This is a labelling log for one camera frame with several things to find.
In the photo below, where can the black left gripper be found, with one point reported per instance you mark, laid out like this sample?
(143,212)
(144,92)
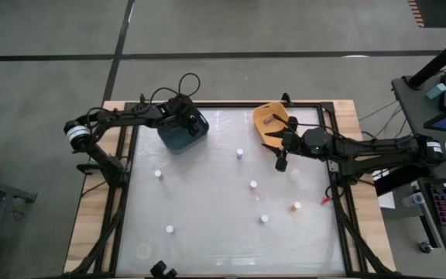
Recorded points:
(182,108)

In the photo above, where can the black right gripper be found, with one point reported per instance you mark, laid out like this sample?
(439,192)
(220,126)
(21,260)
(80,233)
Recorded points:
(310,143)

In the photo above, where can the clear white medicine bottle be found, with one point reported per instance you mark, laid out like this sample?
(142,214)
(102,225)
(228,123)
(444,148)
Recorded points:
(294,175)

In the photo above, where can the light blue medicine bottle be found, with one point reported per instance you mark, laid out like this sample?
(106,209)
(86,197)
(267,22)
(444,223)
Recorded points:
(239,153)

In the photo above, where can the pink medicine bottle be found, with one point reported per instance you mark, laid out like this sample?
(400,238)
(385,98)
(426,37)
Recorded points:
(253,184)

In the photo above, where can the white cap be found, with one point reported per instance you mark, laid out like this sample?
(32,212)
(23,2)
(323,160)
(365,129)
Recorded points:
(158,173)

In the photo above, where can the orange medicine bottle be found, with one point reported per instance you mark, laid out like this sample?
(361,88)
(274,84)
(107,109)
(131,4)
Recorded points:
(296,205)

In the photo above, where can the green bottle with red pills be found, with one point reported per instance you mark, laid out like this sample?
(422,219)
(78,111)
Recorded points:
(264,218)

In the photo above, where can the white capped medicine bottle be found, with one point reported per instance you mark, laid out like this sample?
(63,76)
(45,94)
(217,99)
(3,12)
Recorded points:
(169,229)

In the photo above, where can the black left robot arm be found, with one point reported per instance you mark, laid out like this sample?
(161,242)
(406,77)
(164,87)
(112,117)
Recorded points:
(126,117)

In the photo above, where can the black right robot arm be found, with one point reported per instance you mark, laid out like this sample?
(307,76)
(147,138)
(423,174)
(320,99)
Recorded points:
(381,151)

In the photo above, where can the teal plastic bin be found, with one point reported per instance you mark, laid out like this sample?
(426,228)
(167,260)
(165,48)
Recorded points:
(176,141)

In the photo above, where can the yellow plastic bin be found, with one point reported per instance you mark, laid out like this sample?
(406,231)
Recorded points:
(281,112)

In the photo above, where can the white paper sheet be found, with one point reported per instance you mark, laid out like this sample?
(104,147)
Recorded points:
(386,200)

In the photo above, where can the dark grey workstation desk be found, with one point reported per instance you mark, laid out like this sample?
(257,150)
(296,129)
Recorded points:
(410,104)

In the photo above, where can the clear plastic water bottle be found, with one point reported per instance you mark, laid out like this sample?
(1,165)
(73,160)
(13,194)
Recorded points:
(412,199)

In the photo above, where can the black bulky object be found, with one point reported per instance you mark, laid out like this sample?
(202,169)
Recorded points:
(163,270)

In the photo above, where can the small teal box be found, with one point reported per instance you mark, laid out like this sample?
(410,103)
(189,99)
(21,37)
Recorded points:
(436,91)

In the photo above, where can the black caster wheel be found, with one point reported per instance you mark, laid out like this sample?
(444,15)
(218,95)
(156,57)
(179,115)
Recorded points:
(425,247)

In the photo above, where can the black slanted pole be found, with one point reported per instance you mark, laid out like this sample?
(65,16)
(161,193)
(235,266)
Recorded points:
(440,60)

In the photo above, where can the orange striped dark mat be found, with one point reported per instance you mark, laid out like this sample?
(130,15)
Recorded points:
(436,13)

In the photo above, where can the black frame bracket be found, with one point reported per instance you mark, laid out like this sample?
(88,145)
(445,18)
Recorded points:
(286,99)
(142,98)

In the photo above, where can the black aluminium rig frame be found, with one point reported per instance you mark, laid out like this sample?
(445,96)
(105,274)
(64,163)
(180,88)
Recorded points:
(328,107)

